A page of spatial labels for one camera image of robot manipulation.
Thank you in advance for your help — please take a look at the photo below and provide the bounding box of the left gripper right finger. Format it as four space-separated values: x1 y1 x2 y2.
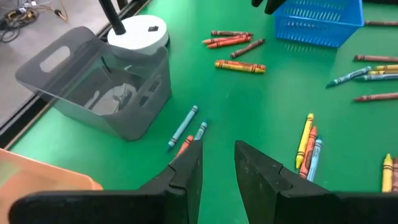
235 140 331 224

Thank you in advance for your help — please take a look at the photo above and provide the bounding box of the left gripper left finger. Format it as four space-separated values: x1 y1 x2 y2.
138 139 203 224

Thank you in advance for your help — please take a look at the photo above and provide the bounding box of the blue crayon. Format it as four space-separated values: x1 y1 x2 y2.
325 65 373 89
167 105 199 151
194 121 208 141
354 73 398 83
307 136 323 182

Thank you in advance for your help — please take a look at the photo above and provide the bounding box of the yellow crayon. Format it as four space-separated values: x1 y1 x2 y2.
392 157 398 193
295 113 315 170
368 70 398 76
381 153 394 193
214 62 266 75
374 64 398 72

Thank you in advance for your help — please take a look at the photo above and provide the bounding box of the blue plastic basket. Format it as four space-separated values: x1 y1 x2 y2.
273 0 364 48

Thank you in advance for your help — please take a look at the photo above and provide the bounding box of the grey translucent bin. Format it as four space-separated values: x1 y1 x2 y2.
14 26 172 141

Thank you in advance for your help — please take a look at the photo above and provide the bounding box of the white desk lamp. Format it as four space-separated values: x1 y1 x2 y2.
98 0 170 57

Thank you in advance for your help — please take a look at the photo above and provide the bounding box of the orange translucent bin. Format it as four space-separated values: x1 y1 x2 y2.
0 148 103 215

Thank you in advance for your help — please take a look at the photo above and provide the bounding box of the floor cable bundle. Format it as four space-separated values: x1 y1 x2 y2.
0 0 69 44

